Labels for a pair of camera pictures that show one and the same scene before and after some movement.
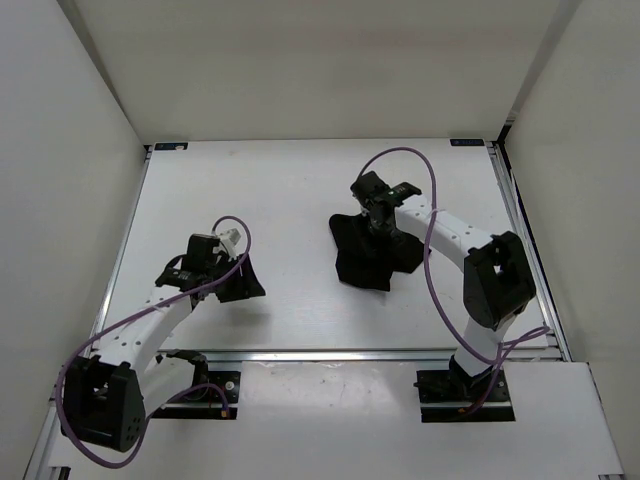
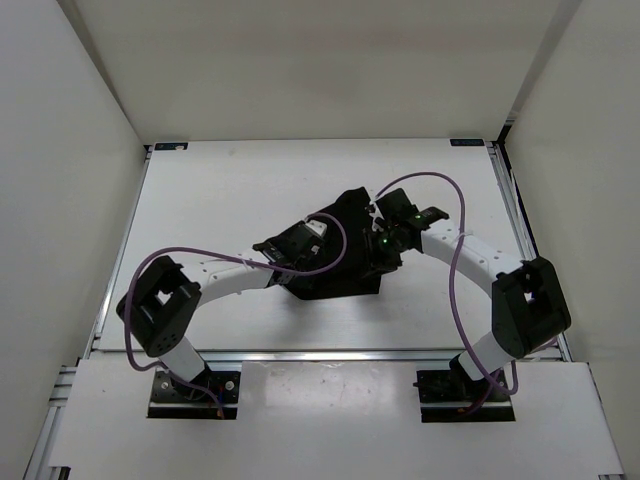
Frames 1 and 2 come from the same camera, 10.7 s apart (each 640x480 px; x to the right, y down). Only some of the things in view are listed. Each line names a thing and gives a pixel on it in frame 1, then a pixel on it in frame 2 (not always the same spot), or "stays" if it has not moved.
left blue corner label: (171, 146) stays
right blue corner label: (467, 142) stays
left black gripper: (245, 285) -> (313, 256)
